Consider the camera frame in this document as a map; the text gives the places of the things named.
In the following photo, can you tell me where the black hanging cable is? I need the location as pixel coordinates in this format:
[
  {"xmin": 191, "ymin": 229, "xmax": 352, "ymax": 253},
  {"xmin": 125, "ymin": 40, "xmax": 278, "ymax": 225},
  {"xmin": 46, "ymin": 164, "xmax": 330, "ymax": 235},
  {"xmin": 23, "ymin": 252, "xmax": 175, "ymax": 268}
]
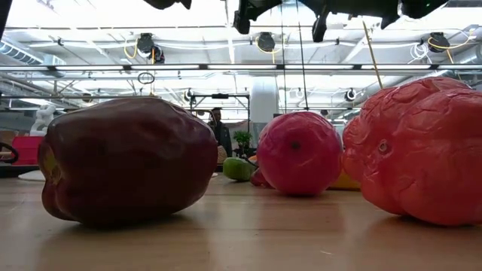
[
  {"xmin": 279, "ymin": 0, "xmax": 288, "ymax": 114},
  {"xmin": 294, "ymin": 0, "xmax": 310, "ymax": 112}
]

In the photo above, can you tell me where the red storage box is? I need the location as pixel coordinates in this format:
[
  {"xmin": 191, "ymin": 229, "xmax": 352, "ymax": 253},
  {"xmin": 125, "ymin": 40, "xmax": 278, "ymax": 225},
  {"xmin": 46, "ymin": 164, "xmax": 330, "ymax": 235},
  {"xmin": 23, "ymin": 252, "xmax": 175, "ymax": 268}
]
[{"xmin": 11, "ymin": 135, "xmax": 44, "ymax": 166}]

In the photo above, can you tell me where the black hanging ring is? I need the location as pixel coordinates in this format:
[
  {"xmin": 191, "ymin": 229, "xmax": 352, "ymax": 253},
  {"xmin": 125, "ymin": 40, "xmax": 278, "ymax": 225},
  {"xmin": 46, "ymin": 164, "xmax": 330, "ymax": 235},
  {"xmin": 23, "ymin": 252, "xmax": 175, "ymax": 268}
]
[{"xmin": 137, "ymin": 72, "xmax": 156, "ymax": 86}]

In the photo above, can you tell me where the black metal rack frame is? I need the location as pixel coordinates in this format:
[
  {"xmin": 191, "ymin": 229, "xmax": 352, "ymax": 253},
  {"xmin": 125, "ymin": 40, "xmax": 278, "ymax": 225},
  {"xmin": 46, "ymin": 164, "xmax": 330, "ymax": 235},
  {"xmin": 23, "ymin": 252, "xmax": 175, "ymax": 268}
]
[{"xmin": 189, "ymin": 93, "xmax": 252, "ymax": 133}]

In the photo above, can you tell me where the black ceiling cable reel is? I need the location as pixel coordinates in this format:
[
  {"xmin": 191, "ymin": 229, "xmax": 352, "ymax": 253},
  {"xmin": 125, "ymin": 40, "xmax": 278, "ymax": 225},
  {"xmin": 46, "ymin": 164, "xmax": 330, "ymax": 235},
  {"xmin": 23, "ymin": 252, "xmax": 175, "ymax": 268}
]
[
  {"xmin": 136, "ymin": 32, "xmax": 166, "ymax": 65},
  {"xmin": 427, "ymin": 32, "xmax": 451, "ymax": 53},
  {"xmin": 255, "ymin": 32, "xmax": 276, "ymax": 54}
]

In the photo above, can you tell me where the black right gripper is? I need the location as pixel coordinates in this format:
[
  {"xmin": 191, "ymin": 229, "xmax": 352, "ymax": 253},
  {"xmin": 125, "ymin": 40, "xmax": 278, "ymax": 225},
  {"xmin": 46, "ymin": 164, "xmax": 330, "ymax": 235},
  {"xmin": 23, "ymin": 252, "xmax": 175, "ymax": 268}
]
[{"xmin": 296, "ymin": 0, "xmax": 401, "ymax": 44}]

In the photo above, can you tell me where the dark red bell pepper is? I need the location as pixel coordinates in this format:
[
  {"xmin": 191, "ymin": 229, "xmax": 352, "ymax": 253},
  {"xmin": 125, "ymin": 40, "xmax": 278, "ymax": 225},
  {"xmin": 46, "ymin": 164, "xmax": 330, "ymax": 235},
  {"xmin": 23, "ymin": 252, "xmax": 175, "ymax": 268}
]
[{"xmin": 37, "ymin": 96, "xmax": 219, "ymax": 228}]

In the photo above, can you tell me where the green cucumber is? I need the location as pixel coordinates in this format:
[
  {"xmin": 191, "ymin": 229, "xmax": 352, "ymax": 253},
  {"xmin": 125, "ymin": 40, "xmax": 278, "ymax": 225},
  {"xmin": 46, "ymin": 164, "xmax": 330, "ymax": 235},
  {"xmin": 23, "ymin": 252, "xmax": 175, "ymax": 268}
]
[{"xmin": 221, "ymin": 157, "xmax": 258, "ymax": 182}]

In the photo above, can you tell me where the silver ceiling duct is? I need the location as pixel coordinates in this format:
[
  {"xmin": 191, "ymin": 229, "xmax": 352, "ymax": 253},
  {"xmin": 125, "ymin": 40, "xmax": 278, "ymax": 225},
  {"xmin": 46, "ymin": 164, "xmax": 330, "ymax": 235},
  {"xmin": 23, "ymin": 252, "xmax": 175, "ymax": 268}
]
[{"xmin": 0, "ymin": 39, "xmax": 67, "ymax": 68}]

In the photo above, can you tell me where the green potted plant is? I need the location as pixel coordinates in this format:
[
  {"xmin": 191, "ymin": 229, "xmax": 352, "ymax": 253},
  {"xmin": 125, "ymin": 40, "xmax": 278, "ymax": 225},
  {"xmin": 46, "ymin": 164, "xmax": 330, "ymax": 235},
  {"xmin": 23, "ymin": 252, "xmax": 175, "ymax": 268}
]
[{"xmin": 232, "ymin": 130, "xmax": 257, "ymax": 160}]

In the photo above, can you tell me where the yellow banana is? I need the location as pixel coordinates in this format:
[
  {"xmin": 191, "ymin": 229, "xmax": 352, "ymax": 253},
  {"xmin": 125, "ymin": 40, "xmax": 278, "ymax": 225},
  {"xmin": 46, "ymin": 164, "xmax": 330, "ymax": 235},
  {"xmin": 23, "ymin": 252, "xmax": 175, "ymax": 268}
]
[{"xmin": 328, "ymin": 168, "xmax": 362, "ymax": 191}]

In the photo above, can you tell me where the black cable loop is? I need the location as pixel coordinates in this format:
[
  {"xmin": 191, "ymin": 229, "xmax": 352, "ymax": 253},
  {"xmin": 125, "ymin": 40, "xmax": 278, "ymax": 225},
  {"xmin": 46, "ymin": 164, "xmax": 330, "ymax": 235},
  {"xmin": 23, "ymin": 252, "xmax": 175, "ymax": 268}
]
[{"xmin": 0, "ymin": 142, "xmax": 20, "ymax": 166}]

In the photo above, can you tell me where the white coiled cable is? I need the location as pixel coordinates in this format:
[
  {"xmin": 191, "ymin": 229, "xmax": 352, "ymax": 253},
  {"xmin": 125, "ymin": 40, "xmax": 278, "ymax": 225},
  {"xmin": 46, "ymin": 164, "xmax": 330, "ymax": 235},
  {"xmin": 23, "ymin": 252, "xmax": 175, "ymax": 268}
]
[{"xmin": 408, "ymin": 43, "xmax": 432, "ymax": 65}]

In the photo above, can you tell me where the white building column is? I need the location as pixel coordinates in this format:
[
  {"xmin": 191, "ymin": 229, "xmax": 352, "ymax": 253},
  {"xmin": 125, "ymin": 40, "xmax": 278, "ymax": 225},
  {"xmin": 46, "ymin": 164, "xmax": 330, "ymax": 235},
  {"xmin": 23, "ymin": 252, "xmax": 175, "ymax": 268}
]
[{"xmin": 250, "ymin": 77, "xmax": 279, "ymax": 136}]

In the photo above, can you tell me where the orange bell pepper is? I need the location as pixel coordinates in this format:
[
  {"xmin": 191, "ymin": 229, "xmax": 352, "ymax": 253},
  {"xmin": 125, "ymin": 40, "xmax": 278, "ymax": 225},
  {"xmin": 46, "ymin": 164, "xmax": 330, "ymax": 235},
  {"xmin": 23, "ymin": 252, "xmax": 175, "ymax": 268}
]
[{"xmin": 341, "ymin": 77, "xmax": 482, "ymax": 228}]

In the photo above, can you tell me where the yellow hanging cable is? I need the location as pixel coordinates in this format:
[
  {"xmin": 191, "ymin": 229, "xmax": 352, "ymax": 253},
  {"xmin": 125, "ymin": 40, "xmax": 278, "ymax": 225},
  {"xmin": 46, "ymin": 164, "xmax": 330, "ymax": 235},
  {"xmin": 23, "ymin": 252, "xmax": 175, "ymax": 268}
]
[{"xmin": 361, "ymin": 20, "xmax": 385, "ymax": 90}]

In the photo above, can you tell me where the red grape bunch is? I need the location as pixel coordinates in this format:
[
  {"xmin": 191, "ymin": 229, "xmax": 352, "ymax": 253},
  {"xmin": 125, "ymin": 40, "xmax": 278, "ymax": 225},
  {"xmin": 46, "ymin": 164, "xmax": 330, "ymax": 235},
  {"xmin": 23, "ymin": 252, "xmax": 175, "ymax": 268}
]
[{"xmin": 249, "ymin": 167, "xmax": 275, "ymax": 190}]

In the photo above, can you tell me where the red round fruit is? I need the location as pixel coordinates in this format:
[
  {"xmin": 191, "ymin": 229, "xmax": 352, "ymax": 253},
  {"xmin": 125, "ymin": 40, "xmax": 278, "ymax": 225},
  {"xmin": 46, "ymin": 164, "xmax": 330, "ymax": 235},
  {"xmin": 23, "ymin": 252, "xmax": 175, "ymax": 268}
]
[{"xmin": 255, "ymin": 111, "xmax": 343, "ymax": 197}]

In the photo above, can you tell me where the person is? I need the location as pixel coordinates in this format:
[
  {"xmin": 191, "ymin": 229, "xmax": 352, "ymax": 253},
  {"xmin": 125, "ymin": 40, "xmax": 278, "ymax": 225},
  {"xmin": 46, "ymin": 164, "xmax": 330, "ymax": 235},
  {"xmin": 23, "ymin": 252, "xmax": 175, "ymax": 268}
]
[{"xmin": 207, "ymin": 107, "xmax": 233, "ymax": 158}]

